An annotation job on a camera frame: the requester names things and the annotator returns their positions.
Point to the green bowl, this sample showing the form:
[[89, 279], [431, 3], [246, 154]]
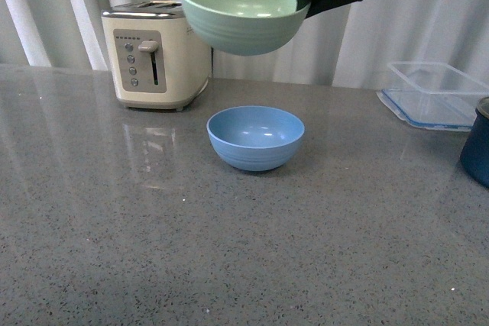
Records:
[[245, 27]]

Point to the blue bowl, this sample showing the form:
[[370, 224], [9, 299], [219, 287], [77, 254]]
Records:
[[255, 138]]

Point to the clear plastic container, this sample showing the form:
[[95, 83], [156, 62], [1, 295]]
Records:
[[434, 77]]

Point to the blue-rimmed container lid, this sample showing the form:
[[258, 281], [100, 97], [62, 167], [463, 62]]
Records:
[[436, 112]]

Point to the cream two-slot toaster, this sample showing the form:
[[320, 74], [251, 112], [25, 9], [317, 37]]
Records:
[[157, 60]]

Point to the dark blue pot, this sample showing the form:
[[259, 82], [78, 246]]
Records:
[[474, 155]]

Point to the white curtain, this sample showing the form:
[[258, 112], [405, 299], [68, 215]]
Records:
[[349, 46]]

